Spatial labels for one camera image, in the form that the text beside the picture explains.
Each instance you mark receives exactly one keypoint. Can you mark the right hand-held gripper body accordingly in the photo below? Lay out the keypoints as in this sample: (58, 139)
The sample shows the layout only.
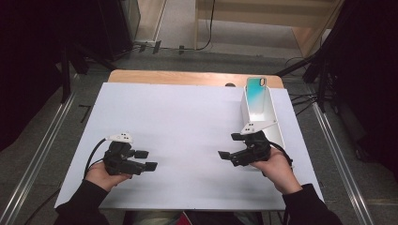
(255, 150)

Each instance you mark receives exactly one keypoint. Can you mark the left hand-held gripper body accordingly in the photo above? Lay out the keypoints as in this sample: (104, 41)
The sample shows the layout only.
(120, 159)

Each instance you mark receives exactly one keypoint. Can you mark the white box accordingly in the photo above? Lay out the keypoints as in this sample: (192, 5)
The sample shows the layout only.
(272, 112)

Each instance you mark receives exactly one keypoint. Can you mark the iridescent teal phone case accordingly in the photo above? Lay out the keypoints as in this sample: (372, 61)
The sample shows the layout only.
(256, 97)

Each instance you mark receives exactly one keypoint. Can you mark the person's left hand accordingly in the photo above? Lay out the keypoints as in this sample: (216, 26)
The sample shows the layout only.
(100, 178)

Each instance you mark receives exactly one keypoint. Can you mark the person's right hand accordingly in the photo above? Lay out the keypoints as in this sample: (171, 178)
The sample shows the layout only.
(278, 172)

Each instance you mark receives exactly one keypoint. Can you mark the wooden table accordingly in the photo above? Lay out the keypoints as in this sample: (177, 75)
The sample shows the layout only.
(175, 78)

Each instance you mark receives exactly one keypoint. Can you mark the black metal stand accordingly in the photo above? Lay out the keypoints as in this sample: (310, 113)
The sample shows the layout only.
(78, 59)
(313, 65)

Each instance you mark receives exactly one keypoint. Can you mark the light wooden bench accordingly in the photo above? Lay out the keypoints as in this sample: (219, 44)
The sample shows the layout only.
(269, 12)

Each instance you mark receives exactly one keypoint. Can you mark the black cabinet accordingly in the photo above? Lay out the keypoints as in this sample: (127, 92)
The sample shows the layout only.
(115, 28)

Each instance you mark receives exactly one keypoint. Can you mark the black curtain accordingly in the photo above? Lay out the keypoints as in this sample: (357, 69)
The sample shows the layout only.
(25, 62)
(369, 78)

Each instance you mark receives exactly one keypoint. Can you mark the metal floor rail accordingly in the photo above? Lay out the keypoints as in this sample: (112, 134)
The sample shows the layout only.
(37, 150)
(341, 162)

